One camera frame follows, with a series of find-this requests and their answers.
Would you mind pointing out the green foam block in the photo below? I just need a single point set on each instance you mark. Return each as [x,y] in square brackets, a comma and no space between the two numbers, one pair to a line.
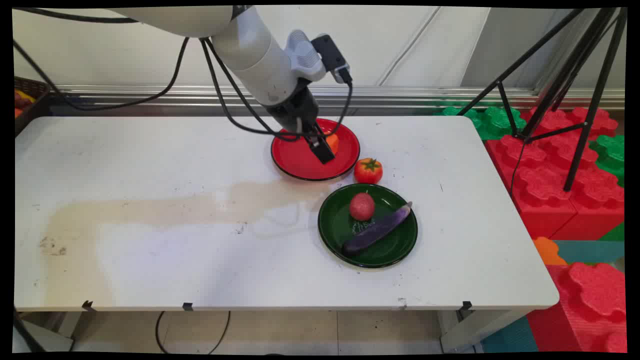
[611,155]
[492,122]

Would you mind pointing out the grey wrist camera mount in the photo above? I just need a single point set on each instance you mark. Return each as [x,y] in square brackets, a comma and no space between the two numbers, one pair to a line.
[302,56]

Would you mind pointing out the dark green round plate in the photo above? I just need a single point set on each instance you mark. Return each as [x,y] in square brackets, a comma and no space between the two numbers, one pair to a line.
[390,245]

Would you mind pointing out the orange foam piece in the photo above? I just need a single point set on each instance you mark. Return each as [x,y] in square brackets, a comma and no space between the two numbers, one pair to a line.
[548,251]

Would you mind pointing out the red round plate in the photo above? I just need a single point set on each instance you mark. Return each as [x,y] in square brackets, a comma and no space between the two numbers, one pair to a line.
[295,157]

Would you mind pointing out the red foam building blocks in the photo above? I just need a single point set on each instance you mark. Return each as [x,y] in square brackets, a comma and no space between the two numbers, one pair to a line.
[545,185]

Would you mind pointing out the red foam block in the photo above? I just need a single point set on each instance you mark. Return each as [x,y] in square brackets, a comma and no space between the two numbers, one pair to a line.
[590,305]

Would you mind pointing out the red toy tomato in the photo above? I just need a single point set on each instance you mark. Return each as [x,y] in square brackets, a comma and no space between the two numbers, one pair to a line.
[368,171]

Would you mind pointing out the silver metal wall rail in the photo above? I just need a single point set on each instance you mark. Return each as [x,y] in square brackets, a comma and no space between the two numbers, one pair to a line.
[400,97]

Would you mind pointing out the black tripod stand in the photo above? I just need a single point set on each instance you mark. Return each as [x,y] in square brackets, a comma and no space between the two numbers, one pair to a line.
[575,70]

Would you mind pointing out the black table edge clip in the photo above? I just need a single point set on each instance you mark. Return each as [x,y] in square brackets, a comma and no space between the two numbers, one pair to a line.
[466,305]
[187,306]
[88,304]

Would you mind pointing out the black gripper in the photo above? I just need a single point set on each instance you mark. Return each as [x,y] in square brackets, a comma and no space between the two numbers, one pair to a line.
[296,111]

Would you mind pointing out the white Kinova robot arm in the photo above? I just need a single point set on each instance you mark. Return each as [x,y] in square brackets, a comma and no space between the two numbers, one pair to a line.
[250,50]

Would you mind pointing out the teal foam mat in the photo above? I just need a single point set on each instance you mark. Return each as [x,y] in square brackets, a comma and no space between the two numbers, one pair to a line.
[592,251]

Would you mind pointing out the dark wicker basket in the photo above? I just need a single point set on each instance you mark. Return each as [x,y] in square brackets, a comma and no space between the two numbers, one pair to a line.
[31,100]

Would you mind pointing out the orange toy carrot piece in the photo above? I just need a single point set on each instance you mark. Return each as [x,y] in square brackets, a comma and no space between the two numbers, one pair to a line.
[333,142]

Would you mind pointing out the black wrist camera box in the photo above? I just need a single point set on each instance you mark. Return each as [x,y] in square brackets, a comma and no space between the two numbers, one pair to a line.
[331,54]

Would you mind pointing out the white table leg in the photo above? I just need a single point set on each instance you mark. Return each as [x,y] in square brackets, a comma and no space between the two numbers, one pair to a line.
[480,330]

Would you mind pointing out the pink-red toy peach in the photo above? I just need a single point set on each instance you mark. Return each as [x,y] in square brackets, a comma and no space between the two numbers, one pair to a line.
[361,206]

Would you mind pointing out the purple toy eggplant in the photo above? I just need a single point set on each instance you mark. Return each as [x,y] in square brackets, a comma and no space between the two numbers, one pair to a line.
[375,231]

